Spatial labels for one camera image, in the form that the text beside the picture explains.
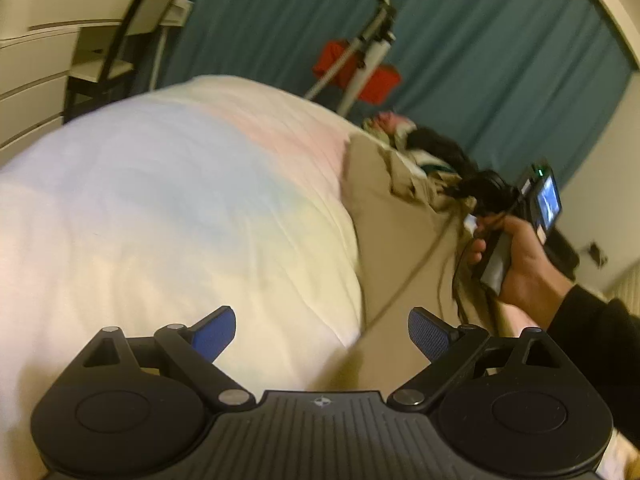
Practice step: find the pile of mixed clothes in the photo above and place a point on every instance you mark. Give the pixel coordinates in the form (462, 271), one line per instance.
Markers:
(430, 142)

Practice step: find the black and grey chair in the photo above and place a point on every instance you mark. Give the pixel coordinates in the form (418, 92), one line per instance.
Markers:
(140, 15)

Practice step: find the khaki garment with white print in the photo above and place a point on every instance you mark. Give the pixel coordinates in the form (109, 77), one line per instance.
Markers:
(400, 250)

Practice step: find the white dresser desk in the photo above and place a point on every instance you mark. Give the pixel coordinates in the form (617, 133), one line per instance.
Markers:
(35, 50)

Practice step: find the white tripod with red bag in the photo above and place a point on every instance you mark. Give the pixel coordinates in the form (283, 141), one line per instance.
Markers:
(370, 45)

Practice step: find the black wall socket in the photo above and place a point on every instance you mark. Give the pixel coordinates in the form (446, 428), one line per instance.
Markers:
(596, 252)

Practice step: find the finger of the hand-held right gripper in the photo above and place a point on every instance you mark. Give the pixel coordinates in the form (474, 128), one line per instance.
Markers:
(457, 191)

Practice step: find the person's right forearm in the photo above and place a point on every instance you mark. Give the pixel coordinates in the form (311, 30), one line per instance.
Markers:
(600, 350)

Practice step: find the blue curtain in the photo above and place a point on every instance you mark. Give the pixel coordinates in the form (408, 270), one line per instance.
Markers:
(475, 50)

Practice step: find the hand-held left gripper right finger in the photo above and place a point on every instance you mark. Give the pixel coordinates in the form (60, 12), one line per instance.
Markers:
(427, 336)

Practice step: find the person's right hand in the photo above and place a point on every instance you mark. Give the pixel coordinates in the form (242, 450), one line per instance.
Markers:
(532, 270)

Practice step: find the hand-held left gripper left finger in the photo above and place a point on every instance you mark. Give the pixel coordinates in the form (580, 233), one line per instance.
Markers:
(215, 334)

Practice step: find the pastel tie-dye duvet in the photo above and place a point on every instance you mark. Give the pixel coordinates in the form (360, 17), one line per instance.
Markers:
(175, 200)

